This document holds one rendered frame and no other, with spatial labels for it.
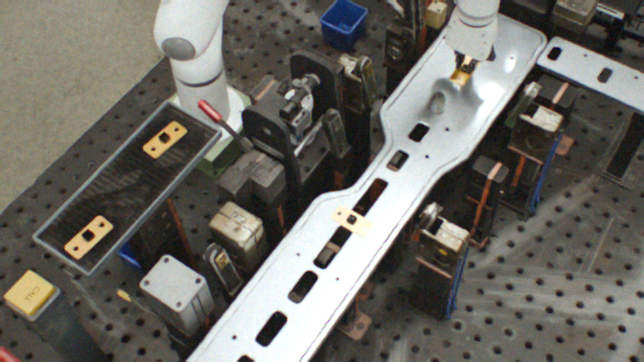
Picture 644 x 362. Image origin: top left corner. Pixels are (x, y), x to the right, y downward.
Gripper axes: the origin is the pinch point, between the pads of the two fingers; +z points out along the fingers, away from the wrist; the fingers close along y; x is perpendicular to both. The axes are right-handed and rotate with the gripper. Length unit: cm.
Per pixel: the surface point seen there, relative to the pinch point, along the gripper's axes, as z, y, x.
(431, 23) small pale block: 0.5, -12.5, 6.2
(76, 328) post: 3, -31, -94
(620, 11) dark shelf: 0.4, 22.2, 32.3
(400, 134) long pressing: 2.8, -2.9, -23.1
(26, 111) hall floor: 104, -161, -29
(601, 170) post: 32.3, 35.3, 13.3
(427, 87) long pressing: 2.9, -4.5, -8.8
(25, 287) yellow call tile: -13, -34, -95
